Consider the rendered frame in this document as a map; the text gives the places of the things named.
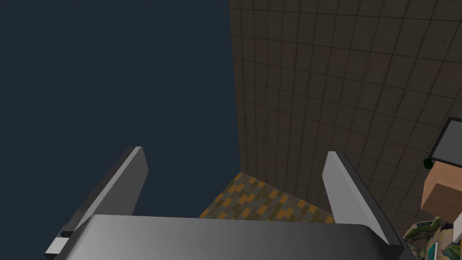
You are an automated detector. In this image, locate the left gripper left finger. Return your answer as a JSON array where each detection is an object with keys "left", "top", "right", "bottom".
[{"left": 60, "top": 146, "right": 149, "bottom": 238}]

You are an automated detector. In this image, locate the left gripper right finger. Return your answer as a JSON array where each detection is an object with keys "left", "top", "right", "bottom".
[{"left": 322, "top": 151, "right": 404, "bottom": 248}]

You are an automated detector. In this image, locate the leaf-patterned cushion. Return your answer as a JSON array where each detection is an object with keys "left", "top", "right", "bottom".
[{"left": 403, "top": 216, "right": 462, "bottom": 260}]

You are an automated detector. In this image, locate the wooden cabinet with dark screen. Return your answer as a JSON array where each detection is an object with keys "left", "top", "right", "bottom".
[{"left": 420, "top": 117, "right": 462, "bottom": 223}]

